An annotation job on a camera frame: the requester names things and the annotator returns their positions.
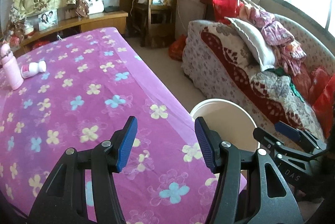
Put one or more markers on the framed couple photo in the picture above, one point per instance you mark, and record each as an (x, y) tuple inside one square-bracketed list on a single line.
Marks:
[(47, 19)]

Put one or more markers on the white pillow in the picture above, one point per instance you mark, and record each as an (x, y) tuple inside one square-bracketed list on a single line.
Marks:
[(254, 40)]

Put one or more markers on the wooden chair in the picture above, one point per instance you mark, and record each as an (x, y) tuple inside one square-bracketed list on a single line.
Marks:
[(155, 21)]

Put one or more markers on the pink clothes pile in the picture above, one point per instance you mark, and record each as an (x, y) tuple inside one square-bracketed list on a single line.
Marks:
[(288, 51)]

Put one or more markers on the red patterned blanket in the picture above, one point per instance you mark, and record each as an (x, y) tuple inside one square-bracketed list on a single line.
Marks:
[(267, 96)]

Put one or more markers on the white trash bucket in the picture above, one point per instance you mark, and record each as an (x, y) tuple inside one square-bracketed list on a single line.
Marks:
[(231, 121)]

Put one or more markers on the orange red floor bag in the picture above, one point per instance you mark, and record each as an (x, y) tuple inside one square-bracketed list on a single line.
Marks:
[(175, 51)]

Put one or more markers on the pink floral tablecloth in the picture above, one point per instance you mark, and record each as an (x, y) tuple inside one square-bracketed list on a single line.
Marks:
[(92, 84)]

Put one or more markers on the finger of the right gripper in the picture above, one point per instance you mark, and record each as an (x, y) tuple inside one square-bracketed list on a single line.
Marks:
[(303, 138), (272, 142)]

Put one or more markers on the white pink-label plastic bottle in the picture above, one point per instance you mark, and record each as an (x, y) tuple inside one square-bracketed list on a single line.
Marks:
[(32, 69)]

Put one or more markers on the pink thermos bottle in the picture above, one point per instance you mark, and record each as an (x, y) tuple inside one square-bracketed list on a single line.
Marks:
[(11, 68)]

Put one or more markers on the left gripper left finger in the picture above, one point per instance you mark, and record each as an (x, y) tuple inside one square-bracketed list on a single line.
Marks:
[(62, 197)]

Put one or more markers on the wooden sideboard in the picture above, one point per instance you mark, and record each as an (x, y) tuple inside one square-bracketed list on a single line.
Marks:
[(95, 21)]

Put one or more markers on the floral covered sofa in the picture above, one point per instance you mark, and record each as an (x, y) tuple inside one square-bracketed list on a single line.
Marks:
[(197, 58)]

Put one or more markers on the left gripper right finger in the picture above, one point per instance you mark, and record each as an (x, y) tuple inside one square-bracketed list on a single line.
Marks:
[(250, 187)]

